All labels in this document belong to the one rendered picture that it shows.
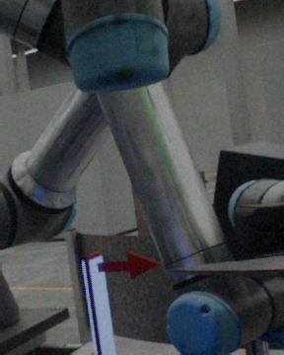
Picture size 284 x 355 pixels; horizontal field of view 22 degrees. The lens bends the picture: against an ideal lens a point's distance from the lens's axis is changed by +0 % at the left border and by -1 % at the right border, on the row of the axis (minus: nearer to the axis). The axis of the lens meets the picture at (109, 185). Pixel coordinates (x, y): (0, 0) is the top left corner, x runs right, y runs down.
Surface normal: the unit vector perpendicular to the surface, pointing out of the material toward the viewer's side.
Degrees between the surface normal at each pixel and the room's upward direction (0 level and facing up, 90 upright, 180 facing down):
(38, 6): 94
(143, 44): 93
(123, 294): 90
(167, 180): 78
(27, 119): 90
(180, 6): 99
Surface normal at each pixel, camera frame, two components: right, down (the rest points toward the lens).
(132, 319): -0.78, 0.14
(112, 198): 0.79, -0.07
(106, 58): -0.23, 0.13
